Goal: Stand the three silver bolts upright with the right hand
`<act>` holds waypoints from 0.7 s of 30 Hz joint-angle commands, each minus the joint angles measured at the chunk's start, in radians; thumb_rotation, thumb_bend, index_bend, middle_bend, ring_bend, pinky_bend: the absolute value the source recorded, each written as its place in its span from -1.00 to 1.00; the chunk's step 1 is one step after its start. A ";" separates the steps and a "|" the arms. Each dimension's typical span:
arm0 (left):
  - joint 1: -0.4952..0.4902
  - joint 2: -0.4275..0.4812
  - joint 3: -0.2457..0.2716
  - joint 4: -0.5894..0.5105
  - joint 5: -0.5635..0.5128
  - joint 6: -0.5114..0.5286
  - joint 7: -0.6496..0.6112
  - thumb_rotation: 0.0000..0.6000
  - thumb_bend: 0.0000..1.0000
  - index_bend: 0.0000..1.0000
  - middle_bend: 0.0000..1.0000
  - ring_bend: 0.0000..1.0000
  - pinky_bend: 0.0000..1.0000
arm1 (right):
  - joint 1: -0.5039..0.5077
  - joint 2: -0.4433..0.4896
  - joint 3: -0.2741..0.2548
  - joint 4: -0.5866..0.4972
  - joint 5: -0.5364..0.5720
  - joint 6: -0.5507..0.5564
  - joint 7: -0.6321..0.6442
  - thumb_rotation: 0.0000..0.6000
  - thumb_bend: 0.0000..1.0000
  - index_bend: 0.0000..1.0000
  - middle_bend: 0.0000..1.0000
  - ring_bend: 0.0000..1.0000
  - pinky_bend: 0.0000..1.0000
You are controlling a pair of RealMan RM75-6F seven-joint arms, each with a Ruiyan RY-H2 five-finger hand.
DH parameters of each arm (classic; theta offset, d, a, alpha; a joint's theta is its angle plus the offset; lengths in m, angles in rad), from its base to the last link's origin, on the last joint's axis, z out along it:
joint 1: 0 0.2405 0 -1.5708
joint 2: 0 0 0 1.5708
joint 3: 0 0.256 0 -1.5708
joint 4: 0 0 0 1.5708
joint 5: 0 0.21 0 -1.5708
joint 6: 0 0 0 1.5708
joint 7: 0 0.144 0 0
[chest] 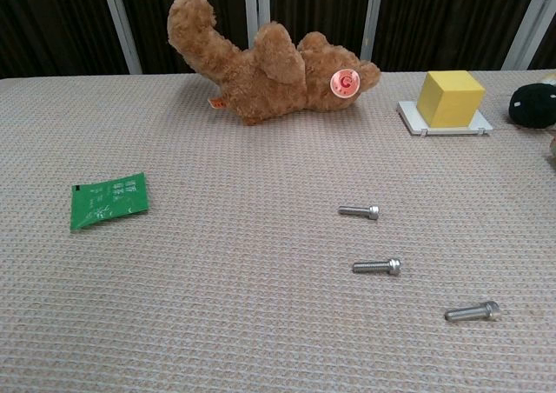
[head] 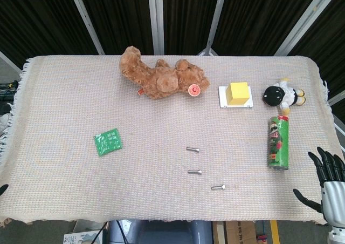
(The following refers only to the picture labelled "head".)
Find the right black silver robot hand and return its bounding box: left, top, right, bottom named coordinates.
left=293, top=146, right=345, bottom=227

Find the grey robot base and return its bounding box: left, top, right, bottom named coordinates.
left=107, top=219, right=213, bottom=244

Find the green Pringles can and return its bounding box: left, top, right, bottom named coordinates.
left=266, top=115, right=291, bottom=171

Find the white printed booklet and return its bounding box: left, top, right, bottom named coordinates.
left=63, top=229, right=105, bottom=244

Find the brown cardboard box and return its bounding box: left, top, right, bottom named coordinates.
left=212, top=221, right=257, bottom=244

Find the green foil sachet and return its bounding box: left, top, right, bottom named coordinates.
left=93, top=128, right=123, bottom=157

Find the black headed plush doll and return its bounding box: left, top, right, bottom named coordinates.
left=263, top=77, right=307, bottom=116

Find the yellow cube block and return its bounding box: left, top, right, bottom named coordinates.
left=225, top=82, right=250, bottom=106

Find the beige woven tablecloth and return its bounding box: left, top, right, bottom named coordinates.
left=0, top=55, right=345, bottom=226

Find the brown plush teddy bear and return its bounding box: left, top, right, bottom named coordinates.
left=119, top=45, right=211, bottom=100

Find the white square base plate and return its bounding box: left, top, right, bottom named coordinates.
left=217, top=85, right=254, bottom=110

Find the grey aluminium partition post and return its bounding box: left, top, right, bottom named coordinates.
left=147, top=0, right=165, bottom=55
left=67, top=0, right=105, bottom=55
left=198, top=0, right=229, bottom=56
left=274, top=0, right=338, bottom=56

